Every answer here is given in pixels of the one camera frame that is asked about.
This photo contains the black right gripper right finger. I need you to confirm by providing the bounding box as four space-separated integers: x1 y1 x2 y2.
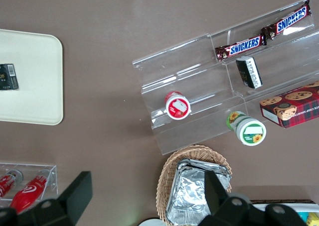
203 170 234 217

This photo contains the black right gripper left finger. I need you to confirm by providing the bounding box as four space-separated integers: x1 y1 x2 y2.
57 170 94 223

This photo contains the aluminium foil tray stack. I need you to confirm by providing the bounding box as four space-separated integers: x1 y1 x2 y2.
166 158 232 223

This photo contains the white snack tray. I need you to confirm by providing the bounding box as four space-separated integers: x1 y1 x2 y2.
249 199 319 226

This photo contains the oval light wicker basket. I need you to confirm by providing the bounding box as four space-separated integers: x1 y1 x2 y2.
156 144 233 225

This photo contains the beige plastic tray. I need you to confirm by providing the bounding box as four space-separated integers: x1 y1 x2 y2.
0 28 64 126

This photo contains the clear acrylic bottle rack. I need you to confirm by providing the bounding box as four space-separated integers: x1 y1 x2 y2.
0 162 59 207

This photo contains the red cola bottle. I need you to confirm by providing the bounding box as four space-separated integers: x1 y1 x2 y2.
9 170 51 215
0 169 24 200

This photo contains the green lid yogurt cup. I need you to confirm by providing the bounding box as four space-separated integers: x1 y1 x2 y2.
226 111 267 146

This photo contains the red lid yogurt cup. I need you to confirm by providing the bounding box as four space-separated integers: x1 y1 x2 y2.
164 91 192 120

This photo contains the teal snack box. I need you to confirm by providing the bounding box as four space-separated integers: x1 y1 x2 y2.
298 211 311 226

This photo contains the red tartan cookie box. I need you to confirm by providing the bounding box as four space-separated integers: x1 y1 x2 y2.
259 81 319 129

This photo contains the clear acrylic stepped shelf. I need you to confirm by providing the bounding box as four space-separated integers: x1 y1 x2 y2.
132 0 319 156

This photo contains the black white small box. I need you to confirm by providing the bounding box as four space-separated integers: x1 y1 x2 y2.
235 56 263 90

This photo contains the small black card box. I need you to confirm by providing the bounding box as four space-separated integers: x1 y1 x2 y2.
0 63 19 91

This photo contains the Snickers chocolate bar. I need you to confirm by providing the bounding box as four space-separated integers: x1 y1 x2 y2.
261 0 313 40
214 33 268 63

